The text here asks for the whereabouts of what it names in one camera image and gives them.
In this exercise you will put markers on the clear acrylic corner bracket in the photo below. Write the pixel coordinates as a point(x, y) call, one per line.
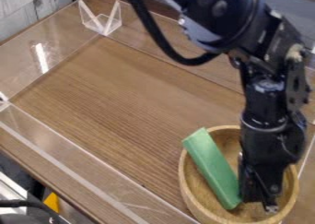
point(104, 24)

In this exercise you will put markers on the brown wooden bowl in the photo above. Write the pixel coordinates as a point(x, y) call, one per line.
point(205, 208)

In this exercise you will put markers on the yellow black clamp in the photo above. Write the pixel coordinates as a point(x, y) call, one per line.
point(51, 201)

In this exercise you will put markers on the clear acrylic enclosure wall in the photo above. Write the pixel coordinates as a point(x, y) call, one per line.
point(96, 110)

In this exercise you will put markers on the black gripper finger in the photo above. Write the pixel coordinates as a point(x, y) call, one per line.
point(268, 189)
point(248, 183)

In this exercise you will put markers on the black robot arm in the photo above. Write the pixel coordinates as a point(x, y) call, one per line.
point(265, 49)

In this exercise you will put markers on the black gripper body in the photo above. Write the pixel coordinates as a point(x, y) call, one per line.
point(271, 150)

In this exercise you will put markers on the green rectangular block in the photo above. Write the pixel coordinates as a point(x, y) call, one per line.
point(213, 167)

